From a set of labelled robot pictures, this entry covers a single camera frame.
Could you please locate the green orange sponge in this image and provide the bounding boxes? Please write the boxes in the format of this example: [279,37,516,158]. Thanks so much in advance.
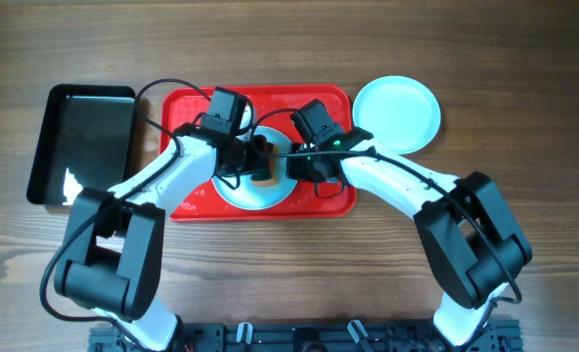
[250,136,278,188]

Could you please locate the black water basin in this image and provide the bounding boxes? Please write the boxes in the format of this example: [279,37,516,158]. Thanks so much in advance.
[26,84,136,205]

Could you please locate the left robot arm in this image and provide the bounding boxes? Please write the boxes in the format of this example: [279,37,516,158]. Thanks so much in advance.
[42,133,275,351]

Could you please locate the right black cable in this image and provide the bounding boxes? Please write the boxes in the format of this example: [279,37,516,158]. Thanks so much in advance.
[247,108,524,352]

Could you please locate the black cable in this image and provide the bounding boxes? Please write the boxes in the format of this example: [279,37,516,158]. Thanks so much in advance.
[38,77,256,352]
[247,108,524,352]

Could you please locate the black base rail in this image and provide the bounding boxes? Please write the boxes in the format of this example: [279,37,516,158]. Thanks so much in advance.
[87,319,524,352]

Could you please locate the left black cable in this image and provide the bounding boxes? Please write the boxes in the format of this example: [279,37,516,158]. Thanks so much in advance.
[38,77,256,352]

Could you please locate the red plastic tray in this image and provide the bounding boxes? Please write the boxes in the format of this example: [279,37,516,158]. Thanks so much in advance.
[161,84,357,222]

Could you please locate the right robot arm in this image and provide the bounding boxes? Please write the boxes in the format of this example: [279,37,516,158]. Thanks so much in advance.
[288,128,533,347]

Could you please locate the white plate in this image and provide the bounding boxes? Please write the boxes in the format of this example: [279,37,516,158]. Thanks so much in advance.
[352,75,442,154]
[211,126,297,211]

